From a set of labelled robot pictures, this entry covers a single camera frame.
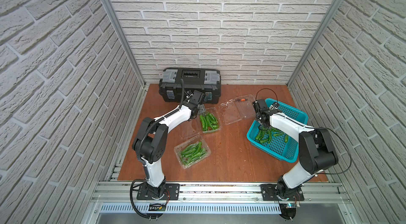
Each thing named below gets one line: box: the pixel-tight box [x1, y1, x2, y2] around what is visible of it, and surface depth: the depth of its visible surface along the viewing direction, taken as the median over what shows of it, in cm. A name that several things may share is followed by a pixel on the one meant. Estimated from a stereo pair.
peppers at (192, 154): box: [180, 141, 208, 166], surface depth 85 cm
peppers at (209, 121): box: [199, 113, 219, 132], surface depth 97 cm
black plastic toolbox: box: [158, 67, 222, 105], surface depth 101 cm
